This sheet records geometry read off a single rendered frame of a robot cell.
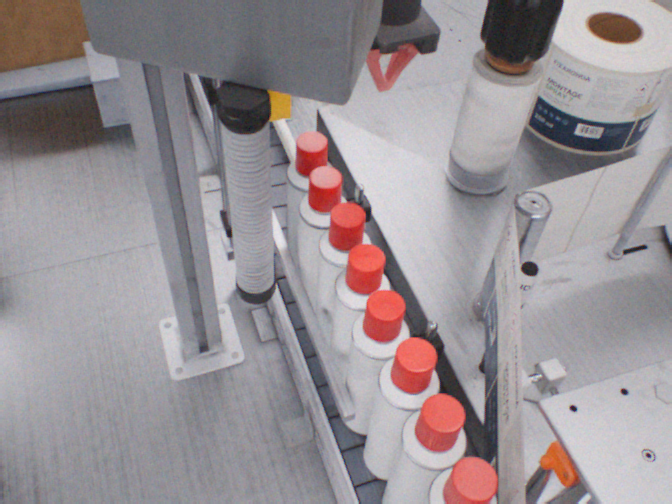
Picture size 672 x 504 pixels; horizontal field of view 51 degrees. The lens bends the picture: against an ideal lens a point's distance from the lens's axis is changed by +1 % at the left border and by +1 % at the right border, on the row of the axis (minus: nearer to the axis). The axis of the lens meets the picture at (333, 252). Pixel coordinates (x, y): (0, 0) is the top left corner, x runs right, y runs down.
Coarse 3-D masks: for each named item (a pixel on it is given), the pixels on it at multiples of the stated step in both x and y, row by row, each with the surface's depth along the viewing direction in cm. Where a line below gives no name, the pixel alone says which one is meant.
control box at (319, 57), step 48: (96, 0) 41; (144, 0) 40; (192, 0) 39; (240, 0) 39; (288, 0) 38; (336, 0) 37; (96, 48) 44; (144, 48) 43; (192, 48) 42; (240, 48) 41; (288, 48) 40; (336, 48) 39; (336, 96) 42
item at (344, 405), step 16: (272, 208) 81; (288, 256) 76; (288, 272) 75; (304, 288) 74; (304, 304) 72; (304, 320) 72; (320, 336) 70; (320, 352) 69; (336, 368) 68; (336, 384) 67; (336, 400) 66; (352, 416) 65
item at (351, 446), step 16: (272, 128) 102; (272, 144) 99; (272, 160) 97; (288, 160) 98; (272, 176) 95; (272, 192) 94; (288, 288) 84; (288, 304) 82; (304, 336) 79; (304, 352) 78; (320, 368) 77; (320, 384) 76; (336, 416) 74; (336, 432) 72; (352, 432) 72; (352, 448) 72; (352, 464) 70; (352, 480) 69; (368, 480) 69; (368, 496) 68
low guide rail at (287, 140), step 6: (276, 120) 98; (282, 120) 98; (276, 126) 98; (282, 126) 97; (282, 132) 96; (288, 132) 96; (282, 138) 96; (288, 138) 95; (282, 144) 97; (288, 144) 95; (294, 144) 95; (288, 150) 95; (294, 150) 94; (288, 156) 95; (294, 156) 93
